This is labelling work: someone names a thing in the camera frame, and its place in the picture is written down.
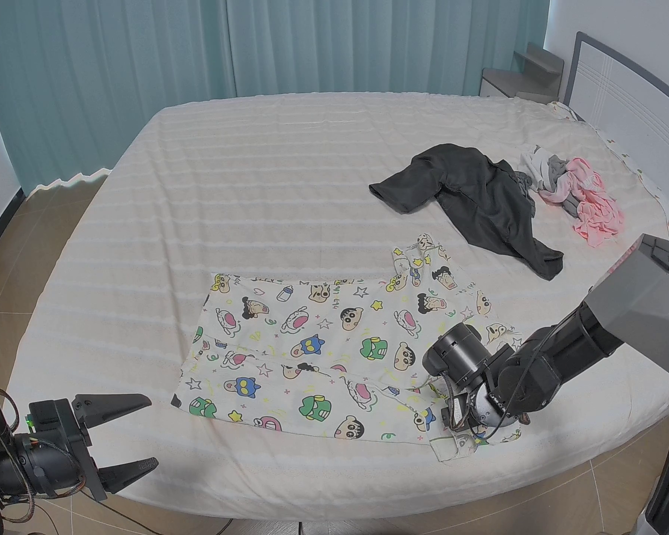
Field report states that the pile of clothes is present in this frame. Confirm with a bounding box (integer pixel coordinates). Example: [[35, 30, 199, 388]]
[[521, 144, 627, 249]]

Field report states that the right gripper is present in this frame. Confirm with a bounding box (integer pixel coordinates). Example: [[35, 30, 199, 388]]
[[444, 379, 523, 444]]

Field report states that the grey bedside table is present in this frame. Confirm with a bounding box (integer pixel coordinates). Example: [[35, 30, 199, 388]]
[[482, 42, 565, 103]]

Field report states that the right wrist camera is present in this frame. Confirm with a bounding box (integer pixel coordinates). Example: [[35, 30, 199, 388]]
[[423, 343, 448, 376]]

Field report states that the bed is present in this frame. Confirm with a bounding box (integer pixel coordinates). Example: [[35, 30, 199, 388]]
[[3, 31, 669, 522]]

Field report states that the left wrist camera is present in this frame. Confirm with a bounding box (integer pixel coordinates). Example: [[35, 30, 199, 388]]
[[28, 401, 62, 439]]

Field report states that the blue-green curtain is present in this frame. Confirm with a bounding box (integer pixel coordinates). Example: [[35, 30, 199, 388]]
[[0, 0, 553, 192]]

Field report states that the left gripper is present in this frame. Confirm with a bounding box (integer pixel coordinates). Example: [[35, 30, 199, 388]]
[[10, 393, 160, 503]]

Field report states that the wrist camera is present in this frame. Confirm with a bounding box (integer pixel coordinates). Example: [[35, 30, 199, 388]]
[[28, 401, 62, 439], [423, 343, 448, 376]]

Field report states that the black T-shirt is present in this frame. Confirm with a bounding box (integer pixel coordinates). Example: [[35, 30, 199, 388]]
[[369, 144, 565, 282]]

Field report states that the white printed pyjama top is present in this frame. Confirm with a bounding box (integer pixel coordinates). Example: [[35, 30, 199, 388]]
[[170, 233, 527, 464]]

